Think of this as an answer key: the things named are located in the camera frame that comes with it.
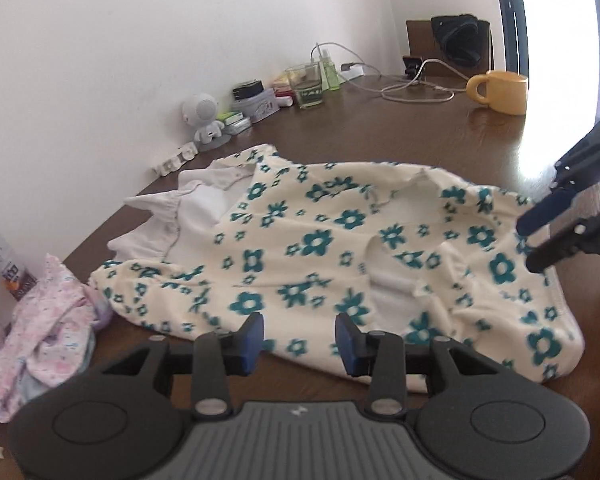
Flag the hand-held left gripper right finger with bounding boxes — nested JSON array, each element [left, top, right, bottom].
[[334, 312, 501, 418]]

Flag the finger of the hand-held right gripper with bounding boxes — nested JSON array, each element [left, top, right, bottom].
[[525, 205, 600, 274], [517, 115, 600, 236]]

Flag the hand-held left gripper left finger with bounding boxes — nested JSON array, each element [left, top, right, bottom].
[[102, 312, 265, 418]]

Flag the cream teal-flowered garment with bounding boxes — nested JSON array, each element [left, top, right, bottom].
[[87, 144, 583, 393]]

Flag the yellow mug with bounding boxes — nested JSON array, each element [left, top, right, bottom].
[[466, 70, 530, 116]]

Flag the light blue purple-trimmed garment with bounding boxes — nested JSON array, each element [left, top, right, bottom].
[[20, 285, 113, 403]]

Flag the black pouch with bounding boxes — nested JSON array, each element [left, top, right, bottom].
[[431, 14, 491, 67]]

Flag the black phone stand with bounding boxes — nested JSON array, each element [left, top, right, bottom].
[[402, 55, 426, 81]]

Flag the pink floral garment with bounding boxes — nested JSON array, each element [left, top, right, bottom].
[[0, 254, 113, 423]]

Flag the small green-white boxes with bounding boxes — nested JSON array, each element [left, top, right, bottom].
[[215, 110, 253, 136]]

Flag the white robot figurine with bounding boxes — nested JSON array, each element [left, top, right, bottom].
[[181, 92, 233, 153]]

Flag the small black box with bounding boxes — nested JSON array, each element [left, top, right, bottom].
[[231, 80, 265, 101]]

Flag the green spray bottle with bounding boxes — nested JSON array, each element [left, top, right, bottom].
[[317, 47, 342, 92]]

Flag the glass cup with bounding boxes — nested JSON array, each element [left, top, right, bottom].
[[285, 62, 326, 110]]

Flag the tea bottle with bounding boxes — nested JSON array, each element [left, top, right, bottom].
[[0, 220, 38, 303]]

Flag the white charging cable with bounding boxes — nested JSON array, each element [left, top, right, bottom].
[[365, 57, 468, 106]]

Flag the dark window frame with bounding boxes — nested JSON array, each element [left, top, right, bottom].
[[491, 0, 531, 81]]

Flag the white charger with cable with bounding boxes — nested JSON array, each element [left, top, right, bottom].
[[310, 42, 366, 82]]

